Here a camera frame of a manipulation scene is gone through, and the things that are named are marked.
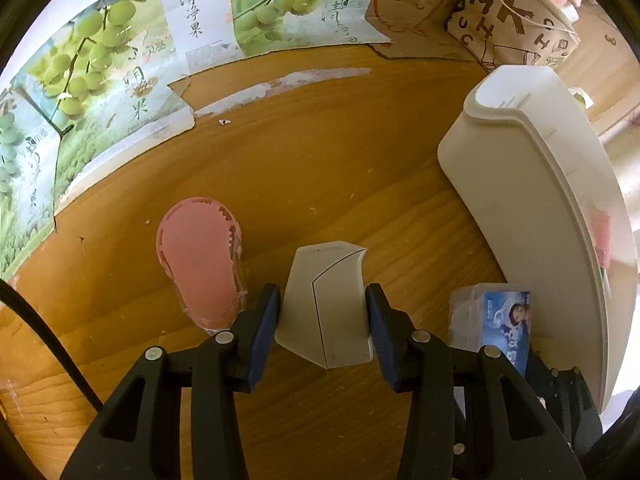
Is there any blue floss pick box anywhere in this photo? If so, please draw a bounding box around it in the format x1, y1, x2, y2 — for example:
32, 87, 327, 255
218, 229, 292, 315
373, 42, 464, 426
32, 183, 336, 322
449, 283, 532, 375

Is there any beige angular plastic case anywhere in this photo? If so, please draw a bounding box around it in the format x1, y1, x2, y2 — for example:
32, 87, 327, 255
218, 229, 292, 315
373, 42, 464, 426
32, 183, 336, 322
274, 240, 373, 370

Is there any white plastic storage bin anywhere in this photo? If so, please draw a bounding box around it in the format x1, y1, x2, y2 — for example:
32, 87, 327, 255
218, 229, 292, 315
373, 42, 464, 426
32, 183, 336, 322
437, 65, 638, 408

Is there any grape print flattened carton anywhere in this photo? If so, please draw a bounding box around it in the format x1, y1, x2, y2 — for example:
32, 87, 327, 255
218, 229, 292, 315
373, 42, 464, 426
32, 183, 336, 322
1, 0, 382, 278

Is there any beige letter-print fabric box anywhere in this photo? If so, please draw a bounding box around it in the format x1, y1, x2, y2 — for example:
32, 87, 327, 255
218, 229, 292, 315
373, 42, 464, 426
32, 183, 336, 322
446, 0, 580, 72

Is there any brown cardboard sheet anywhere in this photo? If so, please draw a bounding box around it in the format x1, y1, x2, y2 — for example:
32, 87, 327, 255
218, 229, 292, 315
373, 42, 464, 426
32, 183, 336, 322
366, 0, 475, 63

